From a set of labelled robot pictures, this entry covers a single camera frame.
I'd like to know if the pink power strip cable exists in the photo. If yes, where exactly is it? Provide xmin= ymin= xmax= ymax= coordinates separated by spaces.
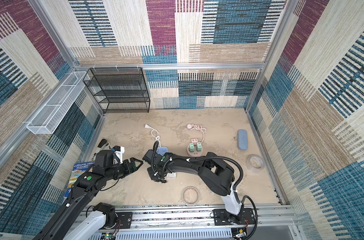
xmin=186 ymin=123 xmax=207 ymax=143

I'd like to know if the clear tape roll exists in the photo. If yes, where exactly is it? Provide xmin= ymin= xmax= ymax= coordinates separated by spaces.
xmin=182 ymin=186 xmax=200 ymax=206

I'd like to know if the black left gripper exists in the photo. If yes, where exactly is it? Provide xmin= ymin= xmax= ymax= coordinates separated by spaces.
xmin=105 ymin=156 xmax=143 ymax=181

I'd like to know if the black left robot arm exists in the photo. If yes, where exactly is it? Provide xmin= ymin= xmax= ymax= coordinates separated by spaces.
xmin=34 ymin=150 xmax=144 ymax=240

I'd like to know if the transparent tape roll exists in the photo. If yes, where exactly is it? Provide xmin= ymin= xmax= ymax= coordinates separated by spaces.
xmin=246 ymin=155 xmax=265 ymax=173

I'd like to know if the green plug adapter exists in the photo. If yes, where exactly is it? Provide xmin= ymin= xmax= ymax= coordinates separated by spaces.
xmin=189 ymin=143 xmax=195 ymax=152
xmin=196 ymin=142 xmax=203 ymax=152

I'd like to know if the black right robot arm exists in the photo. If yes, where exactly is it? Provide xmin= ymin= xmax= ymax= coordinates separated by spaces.
xmin=143 ymin=150 xmax=257 ymax=226

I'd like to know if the pink round power strip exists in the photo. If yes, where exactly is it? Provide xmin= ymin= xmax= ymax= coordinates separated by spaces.
xmin=187 ymin=143 xmax=203 ymax=158

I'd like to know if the white power strip cable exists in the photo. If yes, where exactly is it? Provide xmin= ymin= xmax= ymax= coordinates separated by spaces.
xmin=144 ymin=123 xmax=162 ymax=148

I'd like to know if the blue children's book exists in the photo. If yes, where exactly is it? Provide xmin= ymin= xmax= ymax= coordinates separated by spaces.
xmin=64 ymin=162 xmax=94 ymax=198

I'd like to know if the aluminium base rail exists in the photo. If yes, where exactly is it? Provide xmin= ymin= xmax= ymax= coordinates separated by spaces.
xmin=80 ymin=203 xmax=299 ymax=240

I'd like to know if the blue square power strip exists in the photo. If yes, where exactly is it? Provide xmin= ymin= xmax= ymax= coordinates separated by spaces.
xmin=156 ymin=147 xmax=169 ymax=156

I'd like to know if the blue fabric glasses case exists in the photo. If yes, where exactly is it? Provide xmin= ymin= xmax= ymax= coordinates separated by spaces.
xmin=237 ymin=130 xmax=249 ymax=151

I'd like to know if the black grey stapler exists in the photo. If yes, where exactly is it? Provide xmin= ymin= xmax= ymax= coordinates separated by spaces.
xmin=91 ymin=139 xmax=110 ymax=161

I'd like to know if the white square charger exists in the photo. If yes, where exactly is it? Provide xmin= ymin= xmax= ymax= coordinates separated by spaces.
xmin=166 ymin=173 xmax=176 ymax=180

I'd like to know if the black wire shelf rack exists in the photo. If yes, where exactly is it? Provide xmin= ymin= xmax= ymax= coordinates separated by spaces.
xmin=83 ymin=67 xmax=151 ymax=114

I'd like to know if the white wire wall basket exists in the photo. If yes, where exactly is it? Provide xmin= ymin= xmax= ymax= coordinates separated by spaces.
xmin=27 ymin=72 xmax=86 ymax=135

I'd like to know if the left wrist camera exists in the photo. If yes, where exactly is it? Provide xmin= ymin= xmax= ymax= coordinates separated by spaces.
xmin=111 ymin=146 xmax=125 ymax=164

